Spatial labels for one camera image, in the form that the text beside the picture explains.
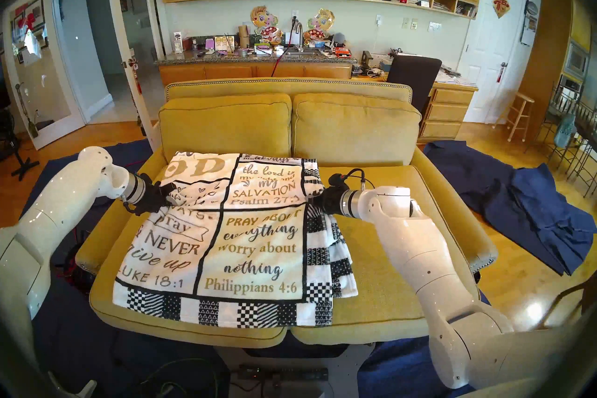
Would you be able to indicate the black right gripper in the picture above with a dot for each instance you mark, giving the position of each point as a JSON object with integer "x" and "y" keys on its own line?
{"x": 330, "y": 200}

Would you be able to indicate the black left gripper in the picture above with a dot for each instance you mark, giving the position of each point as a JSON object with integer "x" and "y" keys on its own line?
{"x": 148, "y": 196}

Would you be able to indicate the white scripture print blanket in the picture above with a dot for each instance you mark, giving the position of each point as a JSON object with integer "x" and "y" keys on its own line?
{"x": 252, "y": 252}

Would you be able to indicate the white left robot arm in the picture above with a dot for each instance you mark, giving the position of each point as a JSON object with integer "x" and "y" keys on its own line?
{"x": 60, "y": 201}

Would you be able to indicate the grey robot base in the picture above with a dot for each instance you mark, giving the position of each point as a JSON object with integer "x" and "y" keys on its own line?
{"x": 350, "y": 369}

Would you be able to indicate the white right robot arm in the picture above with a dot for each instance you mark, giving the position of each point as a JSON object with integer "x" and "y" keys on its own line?
{"x": 419, "y": 252}

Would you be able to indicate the flat navy moving blanket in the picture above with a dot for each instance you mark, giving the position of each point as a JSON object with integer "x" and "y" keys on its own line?
{"x": 70, "y": 346}

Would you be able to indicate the crumpled navy moving blanket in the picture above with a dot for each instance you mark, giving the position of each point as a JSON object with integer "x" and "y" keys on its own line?
{"x": 517, "y": 203}

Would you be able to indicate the yellow sofa back cushion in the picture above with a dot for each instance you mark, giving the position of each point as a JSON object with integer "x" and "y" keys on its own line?
{"x": 354, "y": 126}
{"x": 224, "y": 126}

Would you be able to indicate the yellow sofa seat cushion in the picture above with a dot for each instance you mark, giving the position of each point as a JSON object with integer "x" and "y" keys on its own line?
{"x": 396, "y": 178}
{"x": 140, "y": 322}

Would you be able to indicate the red tassel ornament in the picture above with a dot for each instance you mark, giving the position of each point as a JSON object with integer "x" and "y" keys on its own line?
{"x": 502, "y": 73}
{"x": 137, "y": 82}

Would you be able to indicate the granite top kitchen counter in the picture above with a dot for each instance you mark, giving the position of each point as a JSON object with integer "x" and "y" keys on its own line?
{"x": 242, "y": 71}

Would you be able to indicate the black floor stand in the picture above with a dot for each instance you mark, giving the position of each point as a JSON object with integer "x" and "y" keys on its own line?
{"x": 25, "y": 166}

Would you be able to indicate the white carton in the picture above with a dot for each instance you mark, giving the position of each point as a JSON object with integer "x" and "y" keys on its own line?
{"x": 177, "y": 43}

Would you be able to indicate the red box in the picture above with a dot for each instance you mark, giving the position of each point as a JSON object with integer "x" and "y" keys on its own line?
{"x": 343, "y": 52}

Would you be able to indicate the small framed photo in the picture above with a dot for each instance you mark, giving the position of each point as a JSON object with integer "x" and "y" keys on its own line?
{"x": 224, "y": 43}

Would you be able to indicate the black office chair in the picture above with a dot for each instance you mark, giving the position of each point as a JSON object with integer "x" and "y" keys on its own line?
{"x": 414, "y": 75}

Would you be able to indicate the grey round speaker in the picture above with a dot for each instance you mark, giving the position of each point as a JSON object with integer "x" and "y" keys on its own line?
{"x": 339, "y": 39}

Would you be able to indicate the chrome kitchen faucet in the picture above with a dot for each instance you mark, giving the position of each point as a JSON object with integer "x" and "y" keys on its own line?
{"x": 301, "y": 35}

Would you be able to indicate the black power strip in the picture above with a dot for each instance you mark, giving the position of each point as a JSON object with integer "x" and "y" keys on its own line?
{"x": 289, "y": 374}

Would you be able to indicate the brown cardboard tube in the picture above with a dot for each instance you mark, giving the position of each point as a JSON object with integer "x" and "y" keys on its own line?
{"x": 243, "y": 35}

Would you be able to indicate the cartoon foil balloon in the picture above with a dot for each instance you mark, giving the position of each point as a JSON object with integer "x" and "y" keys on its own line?
{"x": 321, "y": 24}
{"x": 265, "y": 24}

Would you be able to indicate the stack of papers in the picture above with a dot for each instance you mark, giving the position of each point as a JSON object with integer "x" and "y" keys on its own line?
{"x": 450, "y": 74}

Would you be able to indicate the white panel door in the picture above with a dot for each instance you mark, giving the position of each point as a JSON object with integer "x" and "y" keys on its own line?
{"x": 489, "y": 52}

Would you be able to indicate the wooden stool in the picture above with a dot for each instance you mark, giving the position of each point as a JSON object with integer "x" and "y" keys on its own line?
{"x": 524, "y": 98}

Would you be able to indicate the teal hanging bag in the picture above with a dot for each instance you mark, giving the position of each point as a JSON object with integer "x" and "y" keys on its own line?
{"x": 565, "y": 131}

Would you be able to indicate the red diamond paper ornament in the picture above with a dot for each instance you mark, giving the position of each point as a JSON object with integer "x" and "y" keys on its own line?
{"x": 501, "y": 5}

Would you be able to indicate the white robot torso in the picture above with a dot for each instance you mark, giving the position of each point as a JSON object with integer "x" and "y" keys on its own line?
{"x": 536, "y": 364}

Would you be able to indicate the tall wooden cabinet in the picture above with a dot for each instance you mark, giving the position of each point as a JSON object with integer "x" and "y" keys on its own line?
{"x": 550, "y": 52}

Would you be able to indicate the black wrought iron chairs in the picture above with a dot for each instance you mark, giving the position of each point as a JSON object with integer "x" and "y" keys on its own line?
{"x": 587, "y": 126}

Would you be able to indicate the built-in microwave oven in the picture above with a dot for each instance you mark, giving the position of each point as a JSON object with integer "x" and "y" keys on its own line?
{"x": 577, "y": 59}

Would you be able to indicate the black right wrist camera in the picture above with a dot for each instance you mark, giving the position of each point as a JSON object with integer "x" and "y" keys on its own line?
{"x": 336, "y": 181}

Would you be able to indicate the white wall calendar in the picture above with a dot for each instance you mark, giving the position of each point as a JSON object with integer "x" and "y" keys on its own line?
{"x": 529, "y": 28}

